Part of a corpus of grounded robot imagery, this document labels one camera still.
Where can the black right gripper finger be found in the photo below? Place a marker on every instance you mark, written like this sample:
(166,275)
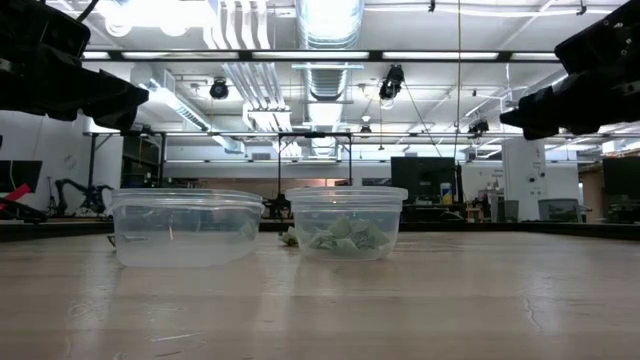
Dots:
(542,130)
(537,107)

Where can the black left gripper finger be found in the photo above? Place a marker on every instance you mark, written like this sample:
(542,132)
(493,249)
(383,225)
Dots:
(117,117)
(112,92)

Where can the black background robot arm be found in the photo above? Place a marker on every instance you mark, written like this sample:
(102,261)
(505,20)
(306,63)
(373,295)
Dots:
(82,195)

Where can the dark background robot arm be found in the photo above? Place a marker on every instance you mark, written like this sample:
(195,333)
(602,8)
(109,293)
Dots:
(277,205)

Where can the grey waste bin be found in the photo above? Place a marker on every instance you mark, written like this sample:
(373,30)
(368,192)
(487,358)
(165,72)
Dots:
(510,211)

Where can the white pillar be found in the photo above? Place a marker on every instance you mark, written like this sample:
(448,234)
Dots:
(525,175)

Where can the dark shelf rack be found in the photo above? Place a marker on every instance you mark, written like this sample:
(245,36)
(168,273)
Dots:
(142,160)

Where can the dark wide monitor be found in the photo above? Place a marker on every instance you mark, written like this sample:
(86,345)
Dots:
(622,177)

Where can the black computer monitor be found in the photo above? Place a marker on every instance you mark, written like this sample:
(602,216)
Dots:
(20,175)

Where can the black hanging ceiling lamp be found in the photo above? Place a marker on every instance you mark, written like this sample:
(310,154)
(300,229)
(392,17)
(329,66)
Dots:
(391,82)
(219,89)

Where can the red flat object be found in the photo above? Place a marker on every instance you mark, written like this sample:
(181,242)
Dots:
(15,195)

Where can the yellow and white box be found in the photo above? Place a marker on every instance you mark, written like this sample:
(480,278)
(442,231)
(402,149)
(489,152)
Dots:
(446,194)

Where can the black cabinet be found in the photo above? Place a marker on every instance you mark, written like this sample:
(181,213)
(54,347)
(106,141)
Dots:
(425,177)

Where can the clear square plastic container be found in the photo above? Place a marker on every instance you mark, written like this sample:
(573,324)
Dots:
(185,230)

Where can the black overhead light beam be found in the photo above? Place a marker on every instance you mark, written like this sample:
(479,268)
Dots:
(310,55)

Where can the clear round plastic container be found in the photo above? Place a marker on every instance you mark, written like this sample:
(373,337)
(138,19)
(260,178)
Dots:
(345,205)

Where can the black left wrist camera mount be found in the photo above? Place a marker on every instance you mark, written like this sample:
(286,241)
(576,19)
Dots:
(40,25)

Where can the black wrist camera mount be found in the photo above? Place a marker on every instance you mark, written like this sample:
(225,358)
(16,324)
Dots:
(40,25)
(605,35)

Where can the small black ceiling camera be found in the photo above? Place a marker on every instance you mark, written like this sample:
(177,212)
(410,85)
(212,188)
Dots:
(479,127)

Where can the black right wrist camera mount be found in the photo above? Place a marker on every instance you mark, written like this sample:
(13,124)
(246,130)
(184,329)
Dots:
(605,35)

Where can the white diagonal ceiling duct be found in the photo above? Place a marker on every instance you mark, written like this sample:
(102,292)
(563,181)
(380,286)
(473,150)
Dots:
(185,112)

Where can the black metal frame stand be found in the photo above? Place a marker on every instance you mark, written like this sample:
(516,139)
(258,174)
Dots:
(315,135)

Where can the silver spiral ventilation duct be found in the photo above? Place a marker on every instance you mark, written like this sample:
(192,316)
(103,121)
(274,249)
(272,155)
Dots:
(327,45)

